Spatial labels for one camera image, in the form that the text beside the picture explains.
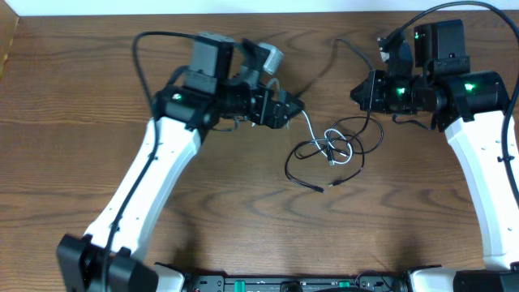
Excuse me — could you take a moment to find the black USB cable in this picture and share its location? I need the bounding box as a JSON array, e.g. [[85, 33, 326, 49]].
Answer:
[[283, 37, 384, 193], [294, 133, 366, 188]]

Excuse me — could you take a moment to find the white USB cable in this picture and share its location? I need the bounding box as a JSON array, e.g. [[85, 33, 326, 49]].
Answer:
[[265, 77, 354, 166]]

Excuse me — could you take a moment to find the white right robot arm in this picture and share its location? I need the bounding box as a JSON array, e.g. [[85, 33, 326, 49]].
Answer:
[[350, 19, 518, 291]]

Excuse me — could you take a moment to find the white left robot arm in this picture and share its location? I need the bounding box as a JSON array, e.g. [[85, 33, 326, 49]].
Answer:
[[57, 32, 304, 292]]

